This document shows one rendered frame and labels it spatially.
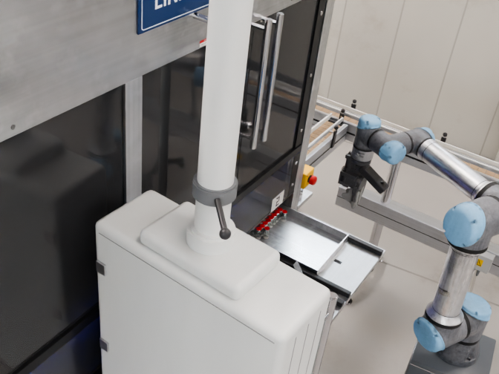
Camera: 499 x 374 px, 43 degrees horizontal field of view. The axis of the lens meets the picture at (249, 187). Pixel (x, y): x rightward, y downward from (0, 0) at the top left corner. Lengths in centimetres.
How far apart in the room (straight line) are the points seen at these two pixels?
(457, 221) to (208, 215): 86
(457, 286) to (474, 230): 23
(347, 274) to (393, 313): 123
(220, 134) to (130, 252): 37
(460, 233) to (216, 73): 101
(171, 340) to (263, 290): 27
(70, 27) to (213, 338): 66
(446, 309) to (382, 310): 152
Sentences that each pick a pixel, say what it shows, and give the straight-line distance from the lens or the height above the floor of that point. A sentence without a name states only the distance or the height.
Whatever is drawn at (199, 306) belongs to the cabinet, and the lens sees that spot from 129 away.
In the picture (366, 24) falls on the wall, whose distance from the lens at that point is 475.
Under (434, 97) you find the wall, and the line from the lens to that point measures 481.
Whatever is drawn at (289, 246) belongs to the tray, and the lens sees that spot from 242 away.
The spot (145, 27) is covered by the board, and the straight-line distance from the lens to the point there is 139.
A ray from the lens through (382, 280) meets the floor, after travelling 373.
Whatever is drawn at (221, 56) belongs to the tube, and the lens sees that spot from 105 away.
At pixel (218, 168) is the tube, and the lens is 116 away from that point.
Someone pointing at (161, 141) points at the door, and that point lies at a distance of 160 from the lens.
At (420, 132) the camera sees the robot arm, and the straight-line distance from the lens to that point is 217.
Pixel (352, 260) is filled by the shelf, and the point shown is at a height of 88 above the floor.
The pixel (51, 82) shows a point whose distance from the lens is 124.
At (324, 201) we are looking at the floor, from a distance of 421.
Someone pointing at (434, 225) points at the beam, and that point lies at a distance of 330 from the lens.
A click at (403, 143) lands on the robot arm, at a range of 211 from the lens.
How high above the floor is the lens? 243
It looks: 35 degrees down
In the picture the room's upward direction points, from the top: 7 degrees clockwise
